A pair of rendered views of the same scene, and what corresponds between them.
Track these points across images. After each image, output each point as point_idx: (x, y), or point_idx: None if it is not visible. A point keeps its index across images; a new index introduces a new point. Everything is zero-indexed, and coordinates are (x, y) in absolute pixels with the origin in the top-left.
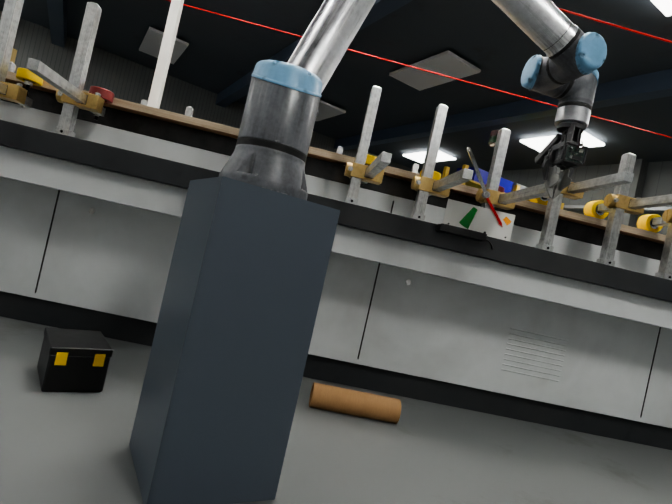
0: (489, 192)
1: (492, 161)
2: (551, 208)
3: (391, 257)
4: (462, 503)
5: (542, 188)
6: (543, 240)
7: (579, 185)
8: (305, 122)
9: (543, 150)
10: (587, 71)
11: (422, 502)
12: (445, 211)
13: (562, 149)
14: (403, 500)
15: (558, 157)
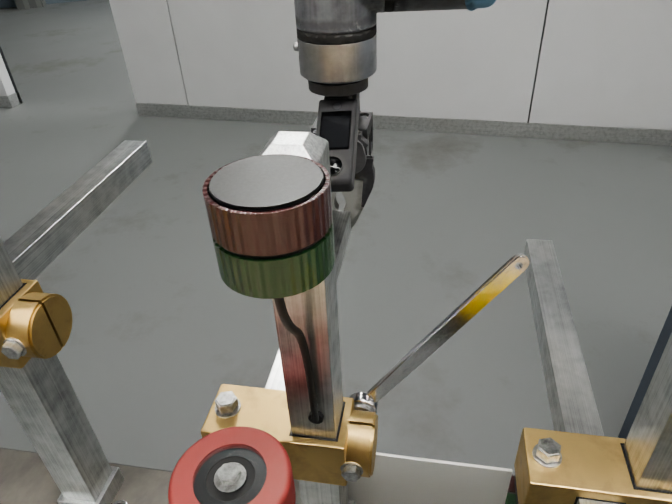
0: (354, 393)
1: (331, 323)
2: (69, 382)
3: None
4: (439, 456)
5: (348, 229)
6: (106, 466)
7: (43, 252)
8: None
9: (354, 150)
10: None
11: (483, 452)
12: (505, 500)
13: (372, 130)
14: (502, 452)
15: (371, 148)
